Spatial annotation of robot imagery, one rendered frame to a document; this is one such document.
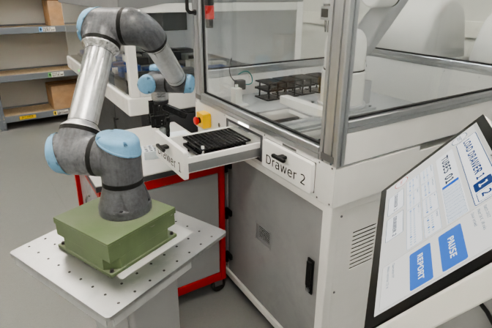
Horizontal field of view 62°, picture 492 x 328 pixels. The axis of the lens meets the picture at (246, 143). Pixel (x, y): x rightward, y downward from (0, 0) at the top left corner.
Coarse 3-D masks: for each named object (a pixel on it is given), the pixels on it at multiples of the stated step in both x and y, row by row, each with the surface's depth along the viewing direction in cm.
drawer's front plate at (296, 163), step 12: (264, 144) 158; (276, 144) 153; (264, 156) 159; (288, 156) 146; (300, 156) 142; (288, 168) 147; (300, 168) 141; (312, 168) 136; (288, 180) 148; (300, 180) 142; (312, 180) 138; (312, 192) 140
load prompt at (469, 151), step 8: (472, 136) 90; (464, 144) 90; (472, 144) 87; (480, 144) 83; (464, 152) 87; (472, 152) 84; (480, 152) 81; (464, 160) 84; (472, 160) 81; (480, 160) 78; (488, 160) 75; (464, 168) 81; (472, 168) 78; (480, 168) 76; (488, 168) 73; (472, 176) 76; (480, 176) 73; (488, 176) 71; (472, 184) 73; (480, 184) 71; (488, 184) 69; (472, 192) 71; (480, 192) 69; (488, 192) 67; (480, 200) 67
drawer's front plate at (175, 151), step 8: (160, 136) 162; (160, 144) 164; (168, 144) 156; (176, 144) 152; (160, 152) 166; (168, 152) 158; (176, 152) 150; (184, 152) 145; (176, 160) 152; (184, 160) 146; (176, 168) 153; (184, 168) 147; (184, 176) 148
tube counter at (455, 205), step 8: (456, 168) 84; (448, 176) 84; (456, 176) 81; (440, 184) 84; (448, 184) 81; (456, 184) 78; (448, 192) 78; (456, 192) 76; (448, 200) 76; (456, 200) 74; (464, 200) 71; (448, 208) 74; (456, 208) 71; (464, 208) 69; (448, 216) 71; (456, 216) 69
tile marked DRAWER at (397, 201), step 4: (400, 192) 98; (392, 196) 100; (396, 196) 98; (400, 196) 96; (392, 200) 98; (396, 200) 96; (400, 200) 94; (388, 204) 98; (392, 204) 96; (396, 204) 94; (400, 204) 92; (388, 208) 96; (392, 208) 94; (396, 208) 93; (388, 212) 94; (392, 212) 92; (388, 216) 93
